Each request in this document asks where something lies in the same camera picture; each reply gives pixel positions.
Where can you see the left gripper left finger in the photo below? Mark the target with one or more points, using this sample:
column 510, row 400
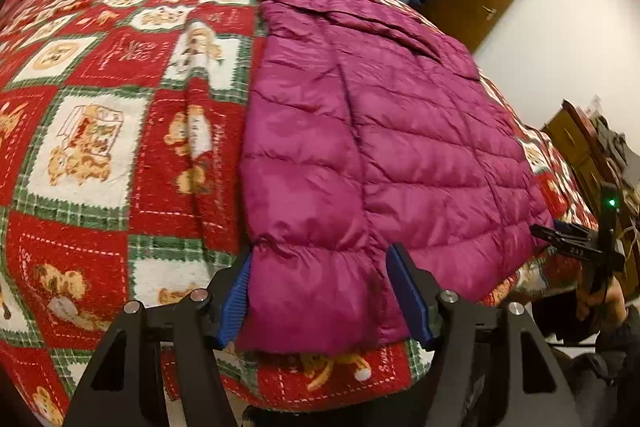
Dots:
column 205, row 321

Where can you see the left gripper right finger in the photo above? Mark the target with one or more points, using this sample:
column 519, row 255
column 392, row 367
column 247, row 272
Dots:
column 441, row 321

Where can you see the magenta puffer jacket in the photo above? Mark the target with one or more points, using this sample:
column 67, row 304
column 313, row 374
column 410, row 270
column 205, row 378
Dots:
column 366, row 128

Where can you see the person's right hand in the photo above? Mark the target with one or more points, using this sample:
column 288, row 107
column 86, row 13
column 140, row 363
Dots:
column 610, row 300

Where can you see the brown wooden cabinet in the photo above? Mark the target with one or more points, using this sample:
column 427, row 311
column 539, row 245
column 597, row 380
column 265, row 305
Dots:
column 573, row 136

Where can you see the red patchwork bear bedspread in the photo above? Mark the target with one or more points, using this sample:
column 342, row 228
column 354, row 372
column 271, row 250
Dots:
column 121, row 127

